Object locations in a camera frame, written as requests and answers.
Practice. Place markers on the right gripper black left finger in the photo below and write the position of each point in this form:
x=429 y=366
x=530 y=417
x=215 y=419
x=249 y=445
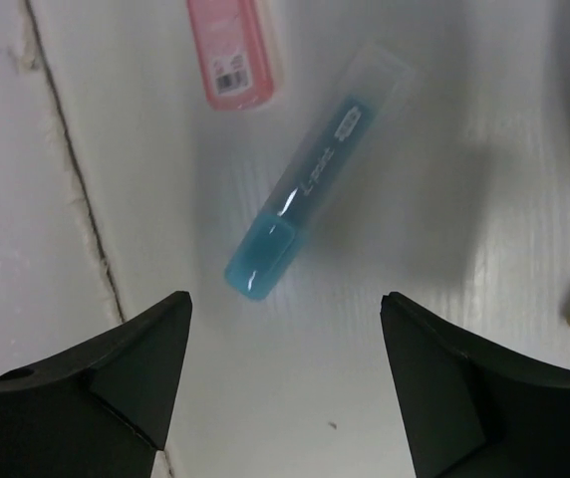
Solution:
x=102 y=408

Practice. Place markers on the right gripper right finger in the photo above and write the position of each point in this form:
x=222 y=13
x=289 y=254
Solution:
x=470 y=407

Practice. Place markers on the pink highlighter marker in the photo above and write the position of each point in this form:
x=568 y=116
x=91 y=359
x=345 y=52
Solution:
x=237 y=53

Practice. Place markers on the blue highlighter marker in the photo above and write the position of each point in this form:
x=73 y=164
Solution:
x=375 y=79

